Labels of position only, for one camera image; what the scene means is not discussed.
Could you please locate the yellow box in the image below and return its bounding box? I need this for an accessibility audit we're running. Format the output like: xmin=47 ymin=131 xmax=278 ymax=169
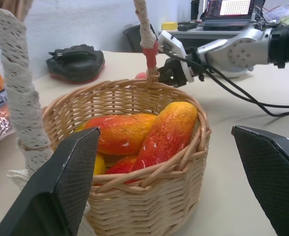
xmin=161 ymin=21 xmax=178 ymax=30

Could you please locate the red yellow mango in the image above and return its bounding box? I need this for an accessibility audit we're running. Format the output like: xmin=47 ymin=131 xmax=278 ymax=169
xmin=104 ymin=155 xmax=138 ymax=175

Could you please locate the large orange red mango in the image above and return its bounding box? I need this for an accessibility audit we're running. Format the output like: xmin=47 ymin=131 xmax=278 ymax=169
xmin=131 ymin=101 xmax=198 ymax=184

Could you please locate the open laptop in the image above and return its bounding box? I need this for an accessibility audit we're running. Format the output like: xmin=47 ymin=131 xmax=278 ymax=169
xmin=201 ymin=0 xmax=255 ymax=31

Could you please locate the wicker basket with lace handle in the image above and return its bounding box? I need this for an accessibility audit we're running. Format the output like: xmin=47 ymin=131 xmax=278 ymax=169
xmin=0 ymin=0 xmax=212 ymax=236

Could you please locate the black pouch with red edge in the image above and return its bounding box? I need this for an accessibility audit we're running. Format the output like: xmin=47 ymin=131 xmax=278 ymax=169
xmin=45 ymin=44 xmax=105 ymax=85

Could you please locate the black remote device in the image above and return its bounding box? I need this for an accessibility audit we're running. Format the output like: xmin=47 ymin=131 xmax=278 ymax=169
xmin=177 ymin=21 xmax=199 ymax=32

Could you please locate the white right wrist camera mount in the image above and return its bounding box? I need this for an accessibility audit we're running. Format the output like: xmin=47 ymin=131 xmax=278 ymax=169
xmin=157 ymin=30 xmax=194 ymax=83

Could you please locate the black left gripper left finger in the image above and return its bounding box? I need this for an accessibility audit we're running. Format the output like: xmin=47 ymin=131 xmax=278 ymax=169
xmin=0 ymin=127 xmax=101 ymax=236

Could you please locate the pink peach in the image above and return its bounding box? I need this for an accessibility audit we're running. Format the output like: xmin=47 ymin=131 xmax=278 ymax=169
xmin=134 ymin=71 xmax=149 ymax=81

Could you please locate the black chair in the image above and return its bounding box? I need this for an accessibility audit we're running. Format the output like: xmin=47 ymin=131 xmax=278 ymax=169
xmin=122 ymin=24 xmax=160 ymax=53

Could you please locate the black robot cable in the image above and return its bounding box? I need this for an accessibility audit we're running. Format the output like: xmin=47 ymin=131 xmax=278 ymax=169
xmin=183 ymin=55 xmax=289 ymax=109
xmin=191 ymin=48 xmax=289 ymax=118

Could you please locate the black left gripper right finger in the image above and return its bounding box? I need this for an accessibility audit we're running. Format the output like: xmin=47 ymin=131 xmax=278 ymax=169
xmin=231 ymin=125 xmax=289 ymax=236

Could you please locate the grey desk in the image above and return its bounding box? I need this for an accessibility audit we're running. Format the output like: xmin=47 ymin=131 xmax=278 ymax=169
xmin=159 ymin=26 xmax=248 ymax=40

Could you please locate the yellow fruit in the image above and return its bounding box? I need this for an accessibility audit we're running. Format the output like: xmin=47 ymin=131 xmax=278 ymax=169
xmin=93 ymin=153 xmax=107 ymax=176

